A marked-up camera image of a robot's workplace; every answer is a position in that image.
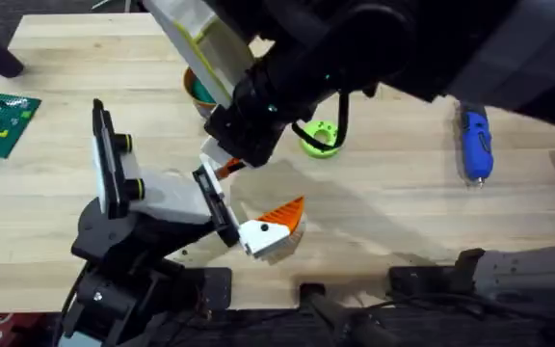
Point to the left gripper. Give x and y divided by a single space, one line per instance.
171 197

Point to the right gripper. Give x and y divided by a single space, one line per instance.
268 106

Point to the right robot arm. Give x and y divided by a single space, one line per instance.
475 43

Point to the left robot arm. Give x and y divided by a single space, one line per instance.
113 250

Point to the blue electric screwdriver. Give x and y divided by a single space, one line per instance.
475 144

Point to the round tub with toys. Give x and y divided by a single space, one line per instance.
195 91

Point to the green disc with holes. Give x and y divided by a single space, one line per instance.
313 144

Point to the right wrist upright plate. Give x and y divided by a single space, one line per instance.
210 48

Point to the wrist upright plate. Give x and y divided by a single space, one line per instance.
210 48
109 159

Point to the left wrist upright plate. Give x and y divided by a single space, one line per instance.
109 159

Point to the black rail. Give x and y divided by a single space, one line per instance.
268 328

